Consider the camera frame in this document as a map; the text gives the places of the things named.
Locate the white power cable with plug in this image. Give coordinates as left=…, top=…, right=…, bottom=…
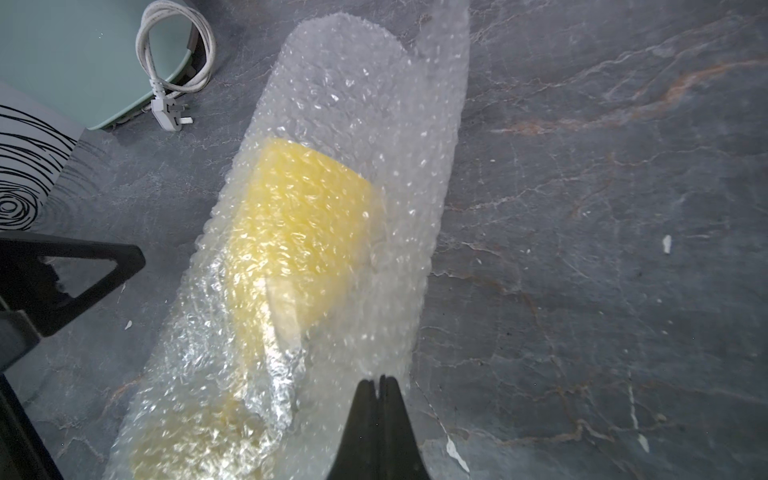
left=135, top=0, right=217, bottom=133

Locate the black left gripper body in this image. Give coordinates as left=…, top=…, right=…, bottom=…
left=1, top=306, right=62, bottom=479

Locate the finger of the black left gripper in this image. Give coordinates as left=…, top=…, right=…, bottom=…
left=1, top=232, right=146, bottom=337

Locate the yellow plastic wine glass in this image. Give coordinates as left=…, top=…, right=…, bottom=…
left=111, top=138, right=375, bottom=479

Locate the mint green toaster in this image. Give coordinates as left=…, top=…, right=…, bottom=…
left=0, top=0, right=199, bottom=131

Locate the clear bubble wrap sheet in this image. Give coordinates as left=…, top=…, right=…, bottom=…
left=105, top=1, right=470, bottom=479

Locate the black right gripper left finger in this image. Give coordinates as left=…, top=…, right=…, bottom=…
left=327, top=380, right=378, bottom=480

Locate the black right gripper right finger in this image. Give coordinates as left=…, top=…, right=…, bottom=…
left=377, top=376, right=430, bottom=480

